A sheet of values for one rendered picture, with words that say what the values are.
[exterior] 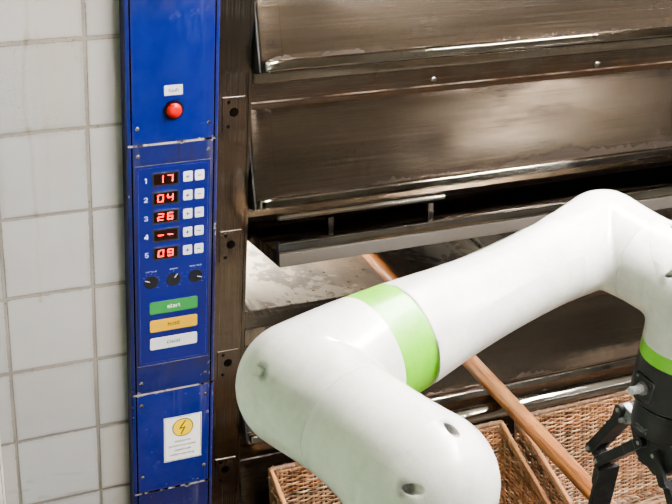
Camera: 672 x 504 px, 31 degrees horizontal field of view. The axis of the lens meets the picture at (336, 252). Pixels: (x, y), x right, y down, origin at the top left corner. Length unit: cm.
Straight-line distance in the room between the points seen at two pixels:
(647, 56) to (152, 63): 103
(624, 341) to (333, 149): 93
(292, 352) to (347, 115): 121
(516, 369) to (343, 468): 171
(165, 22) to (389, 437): 115
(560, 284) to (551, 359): 148
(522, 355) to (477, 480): 173
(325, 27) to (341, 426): 121
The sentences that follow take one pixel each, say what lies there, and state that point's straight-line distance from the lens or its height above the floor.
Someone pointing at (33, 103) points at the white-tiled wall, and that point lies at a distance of 204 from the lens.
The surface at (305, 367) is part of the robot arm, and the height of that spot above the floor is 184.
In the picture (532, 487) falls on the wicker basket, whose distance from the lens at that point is 267.
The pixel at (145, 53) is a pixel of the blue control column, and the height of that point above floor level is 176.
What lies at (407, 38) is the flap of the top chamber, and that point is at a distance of 221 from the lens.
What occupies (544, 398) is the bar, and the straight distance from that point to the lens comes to 227.
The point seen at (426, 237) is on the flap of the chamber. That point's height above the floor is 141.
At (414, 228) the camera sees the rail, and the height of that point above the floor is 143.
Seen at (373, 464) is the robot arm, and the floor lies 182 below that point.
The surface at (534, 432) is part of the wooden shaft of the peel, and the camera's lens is 213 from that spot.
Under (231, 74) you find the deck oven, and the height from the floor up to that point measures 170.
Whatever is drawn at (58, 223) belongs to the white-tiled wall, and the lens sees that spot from 214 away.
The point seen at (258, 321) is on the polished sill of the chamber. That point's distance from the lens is 238.
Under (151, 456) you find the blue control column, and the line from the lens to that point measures 242.
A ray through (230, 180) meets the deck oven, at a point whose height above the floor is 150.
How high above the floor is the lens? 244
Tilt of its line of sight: 28 degrees down
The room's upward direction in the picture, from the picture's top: 4 degrees clockwise
